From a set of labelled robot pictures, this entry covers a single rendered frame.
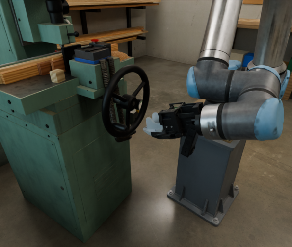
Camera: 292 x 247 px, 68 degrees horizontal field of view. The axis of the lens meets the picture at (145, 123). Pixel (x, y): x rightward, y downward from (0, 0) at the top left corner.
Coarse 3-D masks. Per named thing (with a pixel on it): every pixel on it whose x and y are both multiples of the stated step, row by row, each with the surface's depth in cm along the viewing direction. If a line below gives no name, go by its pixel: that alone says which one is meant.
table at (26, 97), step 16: (128, 64) 106; (32, 80) 80; (48, 80) 80; (64, 80) 80; (0, 96) 73; (16, 96) 67; (32, 96) 69; (48, 96) 74; (64, 96) 79; (96, 96) 80; (32, 112) 71
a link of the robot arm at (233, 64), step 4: (232, 60) 105; (236, 60) 104; (232, 64) 99; (236, 64) 98; (240, 64) 99; (228, 68) 97; (232, 68) 97; (236, 68) 97; (240, 68) 99; (244, 68) 99; (212, 100) 107
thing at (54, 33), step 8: (40, 24) 88; (48, 24) 86; (56, 24) 86; (64, 24) 86; (40, 32) 90; (48, 32) 87; (56, 32) 84; (64, 32) 85; (72, 32) 88; (48, 40) 89; (56, 40) 86; (64, 40) 86; (72, 40) 89
